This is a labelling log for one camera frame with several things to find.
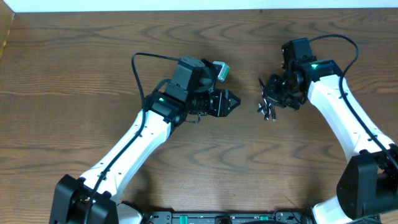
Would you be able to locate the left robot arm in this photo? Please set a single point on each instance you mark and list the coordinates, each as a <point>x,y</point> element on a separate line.
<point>95,197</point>

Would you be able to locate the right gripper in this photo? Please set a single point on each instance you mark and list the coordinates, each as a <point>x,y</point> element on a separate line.
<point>278,88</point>

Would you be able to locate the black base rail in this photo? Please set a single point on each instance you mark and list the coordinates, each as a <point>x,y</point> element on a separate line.
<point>278,216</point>

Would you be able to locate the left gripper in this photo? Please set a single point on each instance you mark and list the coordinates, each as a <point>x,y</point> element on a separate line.
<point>218,102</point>

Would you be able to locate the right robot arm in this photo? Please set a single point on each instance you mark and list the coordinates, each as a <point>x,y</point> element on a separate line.
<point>368,185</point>

